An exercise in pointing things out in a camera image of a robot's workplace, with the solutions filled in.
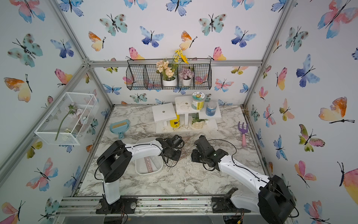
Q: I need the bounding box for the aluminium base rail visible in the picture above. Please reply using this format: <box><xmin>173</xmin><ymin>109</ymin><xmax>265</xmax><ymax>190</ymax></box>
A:
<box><xmin>55</xmin><ymin>195</ymin><xmax>293</xmax><ymax>217</ymax></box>

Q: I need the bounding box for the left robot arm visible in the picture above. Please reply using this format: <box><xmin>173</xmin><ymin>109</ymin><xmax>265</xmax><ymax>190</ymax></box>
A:
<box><xmin>96</xmin><ymin>135</ymin><xmax>185</xmax><ymax>215</ymax></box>

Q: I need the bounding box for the pink triangle ruler middle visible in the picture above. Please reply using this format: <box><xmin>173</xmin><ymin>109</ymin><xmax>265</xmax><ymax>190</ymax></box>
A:
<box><xmin>180</xmin><ymin>148</ymin><xmax>193</xmax><ymax>160</ymax></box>

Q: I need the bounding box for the white plastic storage box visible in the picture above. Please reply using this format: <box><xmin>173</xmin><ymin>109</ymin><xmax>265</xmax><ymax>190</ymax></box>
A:
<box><xmin>135</xmin><ymin>137</ymin><xmax>164</xmax><ymax>175</ymax></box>

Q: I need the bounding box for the yellow artificial flower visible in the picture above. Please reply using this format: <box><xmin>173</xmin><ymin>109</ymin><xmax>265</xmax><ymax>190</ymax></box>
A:
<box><xmin>173</xmin><ymin>49</ymin><xmax>188</xmax><ymax>64</ymax></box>

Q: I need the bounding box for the purple flower pot plant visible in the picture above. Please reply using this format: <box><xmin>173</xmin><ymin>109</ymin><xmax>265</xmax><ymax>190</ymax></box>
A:
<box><xmin>179</xmin><ymin>68</ymin><xmax>194</xmax><ymax>86</ymax></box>

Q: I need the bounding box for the teal dustpan brush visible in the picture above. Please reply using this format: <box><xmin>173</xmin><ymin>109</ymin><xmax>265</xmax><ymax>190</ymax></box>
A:
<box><xmin>110</xmin><ymin>119</ymin><xmax>130</xmax><ymax>140</ymax></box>

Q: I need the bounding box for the pink straight ruler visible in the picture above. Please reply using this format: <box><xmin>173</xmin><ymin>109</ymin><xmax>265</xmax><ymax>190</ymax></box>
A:
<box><xmin>145</xmin><ymin>157</ymin><xmax>153</xmax><ymax>173</ymax></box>

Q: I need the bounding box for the pink artificial flower stem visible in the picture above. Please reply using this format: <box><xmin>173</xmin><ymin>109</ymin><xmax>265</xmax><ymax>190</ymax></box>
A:
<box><xmin>55</xmin><ymin>103</ymin><xmax>83</xmax><ymax>141</ymax></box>

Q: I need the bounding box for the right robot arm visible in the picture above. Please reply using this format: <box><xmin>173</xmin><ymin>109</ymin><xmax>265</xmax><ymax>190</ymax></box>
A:
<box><xmin>192</xmin><ymin>135</ymin><xmax>297</xmax><ymax>224</ymax></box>

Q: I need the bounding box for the blue lid jar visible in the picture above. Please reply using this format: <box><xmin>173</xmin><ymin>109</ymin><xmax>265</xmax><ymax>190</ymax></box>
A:
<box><xmin>206</xmin><ymin>101</ymin><xmax>217</xmax><ymax>117</ymax></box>

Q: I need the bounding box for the white wire cage shelf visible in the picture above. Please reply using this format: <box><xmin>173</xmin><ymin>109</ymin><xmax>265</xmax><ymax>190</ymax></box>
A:
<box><xmin>34</xmin><ymin>92</ymin><xmax>99</xmax><ymax>146</ymax></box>

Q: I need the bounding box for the black wire wall basket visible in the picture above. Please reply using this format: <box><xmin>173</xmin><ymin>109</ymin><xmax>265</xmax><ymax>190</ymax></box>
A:
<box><xmin>124</xmin><ymin>58</ymin><xmax>212</xmax><ymax>91</ymax></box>

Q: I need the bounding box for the beige flower pot plant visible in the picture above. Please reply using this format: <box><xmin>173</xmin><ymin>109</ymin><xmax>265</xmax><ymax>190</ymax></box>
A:
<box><xmin>156</xmin><ymin>60</ymin><xmax>178</xmax><ymax>87</ymax></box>

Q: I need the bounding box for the purple pink garden fork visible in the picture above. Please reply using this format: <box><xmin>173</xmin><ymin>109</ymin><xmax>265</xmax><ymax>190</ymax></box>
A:
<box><xmin>238</xmin><ymin>122</ymin><xmax>249</xmax><ymax>148</ymax></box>

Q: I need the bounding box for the green lid jar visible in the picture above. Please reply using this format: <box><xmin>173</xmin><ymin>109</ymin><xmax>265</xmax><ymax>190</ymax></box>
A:
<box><xmin>191</xmin><ymin>91</ymin><xmax>206</xmax><ymax>111</ymax></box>

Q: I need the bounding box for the shell planter with greenery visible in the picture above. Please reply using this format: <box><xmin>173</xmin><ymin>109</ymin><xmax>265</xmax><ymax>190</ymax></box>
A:
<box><xmin>191</xmin><ymin>113</ymin><xmax>208</xmax><ymax>130</ymax></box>

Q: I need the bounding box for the white tiered display stand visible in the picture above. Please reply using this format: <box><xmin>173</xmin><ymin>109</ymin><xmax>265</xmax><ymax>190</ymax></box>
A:
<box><xmin>152</xmin><ymin>96</ymin><xmax>222</xmax><ymax>134</ymax></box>

